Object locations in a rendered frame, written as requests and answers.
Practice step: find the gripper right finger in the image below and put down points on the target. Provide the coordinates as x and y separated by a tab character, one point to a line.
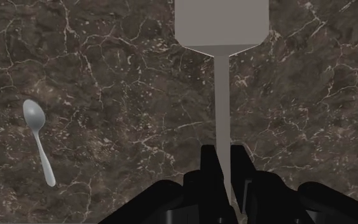
271	195

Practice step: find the silver spoon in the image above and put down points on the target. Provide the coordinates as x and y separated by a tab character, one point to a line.
34	119

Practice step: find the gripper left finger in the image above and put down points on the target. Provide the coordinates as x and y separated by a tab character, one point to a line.
197	189

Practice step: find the grey spatula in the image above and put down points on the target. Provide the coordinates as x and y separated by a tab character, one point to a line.
221	28

